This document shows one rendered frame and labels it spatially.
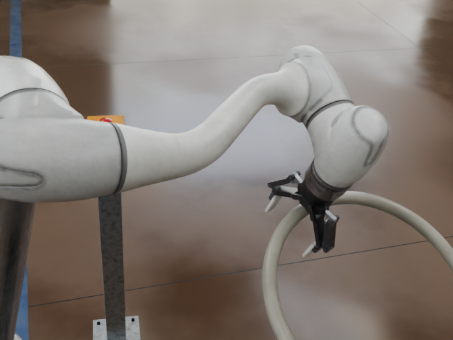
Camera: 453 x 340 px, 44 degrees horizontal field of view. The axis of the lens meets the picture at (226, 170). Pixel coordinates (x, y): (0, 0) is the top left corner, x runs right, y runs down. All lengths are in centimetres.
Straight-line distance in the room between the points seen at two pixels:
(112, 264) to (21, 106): 148
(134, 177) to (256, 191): 262
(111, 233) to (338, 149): 123
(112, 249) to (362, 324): 125
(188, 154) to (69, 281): 206
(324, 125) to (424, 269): 218
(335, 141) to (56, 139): 50
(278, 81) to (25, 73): 44
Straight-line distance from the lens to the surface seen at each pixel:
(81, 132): 73
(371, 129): 99
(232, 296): 274
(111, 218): 203
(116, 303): 235
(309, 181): 111
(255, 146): 377
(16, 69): 85
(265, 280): 112
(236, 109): 92
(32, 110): 75
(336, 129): 100
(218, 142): 85
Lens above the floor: 204
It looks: 36 degrees down
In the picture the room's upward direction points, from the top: 6 degrees clockwise
